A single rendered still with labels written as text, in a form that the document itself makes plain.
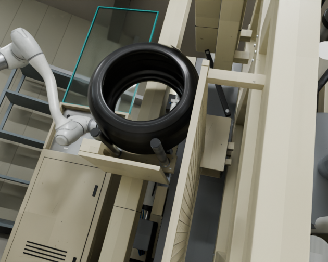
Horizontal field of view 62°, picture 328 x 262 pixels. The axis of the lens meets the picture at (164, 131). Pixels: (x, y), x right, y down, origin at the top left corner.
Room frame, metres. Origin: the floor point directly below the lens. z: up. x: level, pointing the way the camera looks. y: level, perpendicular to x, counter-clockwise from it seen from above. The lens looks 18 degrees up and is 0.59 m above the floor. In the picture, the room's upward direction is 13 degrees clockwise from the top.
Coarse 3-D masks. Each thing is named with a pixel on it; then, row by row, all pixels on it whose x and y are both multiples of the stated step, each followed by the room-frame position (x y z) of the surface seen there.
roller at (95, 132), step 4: (92, 128) 1.19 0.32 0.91; (96, 128) 1.18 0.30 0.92; (92, 132) 1.18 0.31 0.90; (96, 132) 1.18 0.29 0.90; (100, 132) 1.19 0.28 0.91; (92, 136) 1.18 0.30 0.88; (96, 136) 1.18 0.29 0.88; (100, 136) 1.20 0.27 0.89; (104, 136) 1.24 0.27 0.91; (100, 140) 1.24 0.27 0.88; (104, 140) 1.26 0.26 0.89; (108, 140) 1.30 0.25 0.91; (104, 144) 1.29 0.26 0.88; (108, 144) 1.32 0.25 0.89; (112, 144) 1.37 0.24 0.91; (112, 148) 1.39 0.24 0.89; (116, 148) 1.44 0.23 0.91; (116, 152) 1.46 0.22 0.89
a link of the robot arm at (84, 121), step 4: (72, 116) 1.64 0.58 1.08; (76, 116) 1.63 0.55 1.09; (80, 116) 1.63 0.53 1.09; (84, 116) 1.63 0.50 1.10; (72, 120) 1.61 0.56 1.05; (76, 120) 1.59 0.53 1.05; (80, 120) 1.60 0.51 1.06; (84, 120) 1.60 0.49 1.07; (88, 120) 1.61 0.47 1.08; (80, 124) 1.58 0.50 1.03; (84, 124) 1.60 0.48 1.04; (88, 124) 1.61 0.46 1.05; (84, 128) 1.61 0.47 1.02; (84, 132) 1.63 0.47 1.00; (88, 132) 1.66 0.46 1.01
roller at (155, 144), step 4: (152, 140) 1.13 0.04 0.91; (156, 140) 1.13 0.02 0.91; (152, 144) 1.13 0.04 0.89; (156, 144) 1.12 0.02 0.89; (160, 144) 1.13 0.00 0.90; (152, 148) 1.17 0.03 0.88; (156, 148) 1.13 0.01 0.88; (160, 148) 1.16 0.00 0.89; (156, 152) 1.20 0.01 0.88; (160, 152) 1.21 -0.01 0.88; (164, 152) 1.26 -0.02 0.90; (160, 156) 1.27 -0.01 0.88; (164, 156) 1.30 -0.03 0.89; (160, 160) 1.34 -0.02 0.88; (164, 160) 1.35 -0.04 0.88; (168, 160) 1.45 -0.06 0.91; (164, 164) 1.42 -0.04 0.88
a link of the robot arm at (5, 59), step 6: (6, 48) 1.45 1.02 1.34; (0, 54) 1.45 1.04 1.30; (6, 54) 1.45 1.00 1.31; (12, 54) 1.46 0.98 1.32; (0, 60) 1.45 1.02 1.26; (6, 60) 1.47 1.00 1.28; (12, 60) 1.48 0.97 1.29; (18, 60) 1.49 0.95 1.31; (24, 60) 1.50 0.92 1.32; (0, 66) 1.47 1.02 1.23; (6, 66) 1.50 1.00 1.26; (12, 66) 1.51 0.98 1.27; (18, 66) 1.54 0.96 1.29; (24, 66) 1.60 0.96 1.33
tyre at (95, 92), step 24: (120, 48) 1.19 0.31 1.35; (144, 48) 1.16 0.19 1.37; (168, 48) 1.16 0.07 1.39; (96, 72) 1.19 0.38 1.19; (120, 72) 1.40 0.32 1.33; (144, 72) 1.43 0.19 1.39; (168, 72) 1.40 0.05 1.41; (192, 72) 1.14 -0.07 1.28; (96, 96) 1.18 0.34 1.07; (192, 96) 1.13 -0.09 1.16; (96, 120) 1.21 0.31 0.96; (120, 120) 1.15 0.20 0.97; (168, 120) 1.13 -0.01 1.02; (120, 144) 1.28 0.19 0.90; (144, 144) 1.20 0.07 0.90; (168, 144) 1.26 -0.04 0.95
